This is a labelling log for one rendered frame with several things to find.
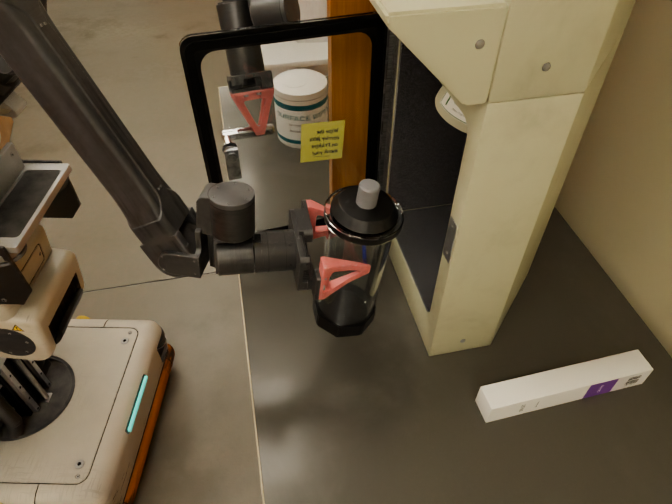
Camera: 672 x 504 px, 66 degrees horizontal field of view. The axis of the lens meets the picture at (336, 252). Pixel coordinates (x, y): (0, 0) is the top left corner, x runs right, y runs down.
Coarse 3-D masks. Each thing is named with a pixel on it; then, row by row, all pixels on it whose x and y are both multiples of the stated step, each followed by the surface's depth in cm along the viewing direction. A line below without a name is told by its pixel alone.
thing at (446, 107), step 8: (440, 88) 73; (440, 96) 70; (448, 96) 68; (440, 104) 70; (448, 104) 68; (440, 112) 69; (448, 112) 68; (456, 112) 67; (448, 120) 68; (456, 120) 67; (464, 120) 66; (456, 128) 67; (464, 128) 66
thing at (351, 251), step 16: (336, 192) 71; (400, 208) 71; (336, 224) 67; (400, 224) 68; (336, 240) 69; (336, 256) 71; (352, 256) 69; (368, 256) 69; (384, 256) 72; (336, 272) 73; (352, 288) 74; (368, 288) 75; (320, 304) 80; (336, 304) 77; (352, 304) 76; (368, 304) 78; (336, 320) 80; (352, 320) 79
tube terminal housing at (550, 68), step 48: (528, 0) 46; (576, 0) 47; (624, 0) 52; (528, 48) 50; (576, 48) 51; (528, 96) 54; (576, 96) 55; (480, 144) 57; (528, 144) 58; (576, 144) 75; (480, 192) 62; (528, 192) 64; (480, 240) 68; (528, 240) 71; (480, 288) 76; (432, 336) 83; (480, 336) 86
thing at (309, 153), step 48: (240, 48) 73; (288, 48) 75; (336, 48) 77; (240, 96) 78; (288, 96) 80; (336, 96) 83; (240, 144) 84; (288, 144) 86; (336, 144) 89; (288, 192) 93
